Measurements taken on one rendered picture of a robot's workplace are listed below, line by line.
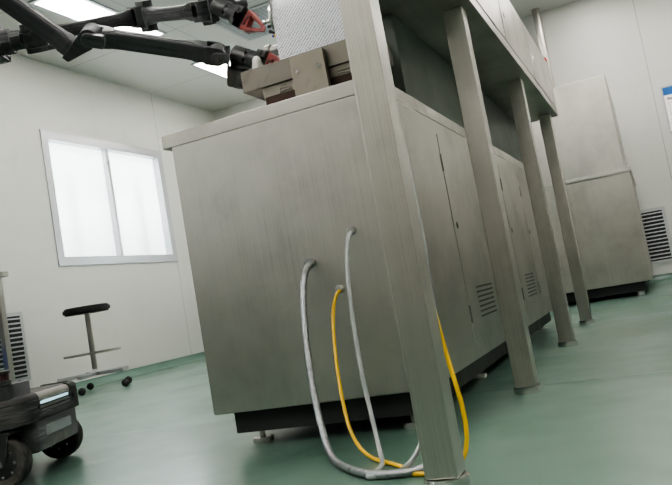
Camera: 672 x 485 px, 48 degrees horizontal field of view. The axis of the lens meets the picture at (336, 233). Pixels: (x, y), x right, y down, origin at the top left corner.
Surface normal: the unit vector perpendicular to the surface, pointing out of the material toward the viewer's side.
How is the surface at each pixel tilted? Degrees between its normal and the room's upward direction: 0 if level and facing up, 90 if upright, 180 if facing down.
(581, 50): 90
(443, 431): 90
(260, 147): 90
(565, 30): 90
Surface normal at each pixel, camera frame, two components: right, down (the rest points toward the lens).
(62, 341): 0.90, -0.19
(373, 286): -0.39, -0.01
